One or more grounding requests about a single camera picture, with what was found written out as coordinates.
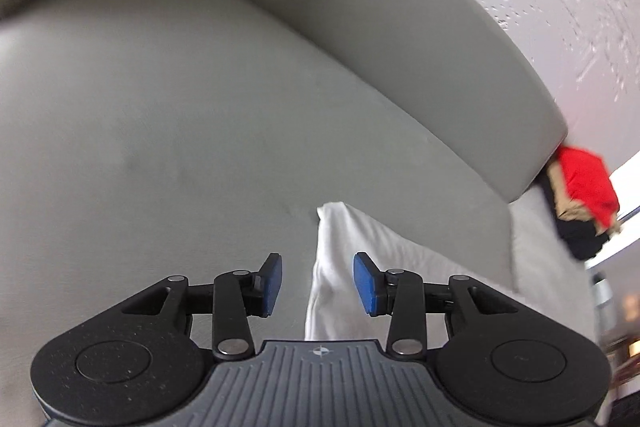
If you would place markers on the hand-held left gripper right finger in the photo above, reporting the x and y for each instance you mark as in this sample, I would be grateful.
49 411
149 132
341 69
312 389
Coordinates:
365 287

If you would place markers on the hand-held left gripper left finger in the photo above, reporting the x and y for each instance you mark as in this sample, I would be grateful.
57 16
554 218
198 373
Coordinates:
271 288

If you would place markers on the white t-shirt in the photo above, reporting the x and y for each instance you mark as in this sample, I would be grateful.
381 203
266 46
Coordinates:
340 247

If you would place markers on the stack of folded clothes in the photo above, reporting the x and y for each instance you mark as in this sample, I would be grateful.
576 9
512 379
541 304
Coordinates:
582 242

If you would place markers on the grey sofa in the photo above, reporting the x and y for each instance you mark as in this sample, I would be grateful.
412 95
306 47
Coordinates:
200 132

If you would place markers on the tan folded cloth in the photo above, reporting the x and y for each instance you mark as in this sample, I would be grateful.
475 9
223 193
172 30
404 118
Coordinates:
565 202

